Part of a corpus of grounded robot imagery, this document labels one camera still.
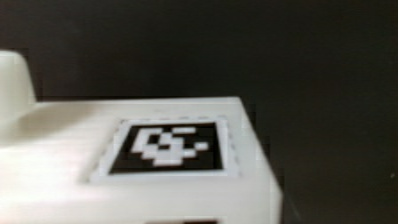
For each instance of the white drawer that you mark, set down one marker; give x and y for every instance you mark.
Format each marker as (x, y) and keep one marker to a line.
(128, 161)

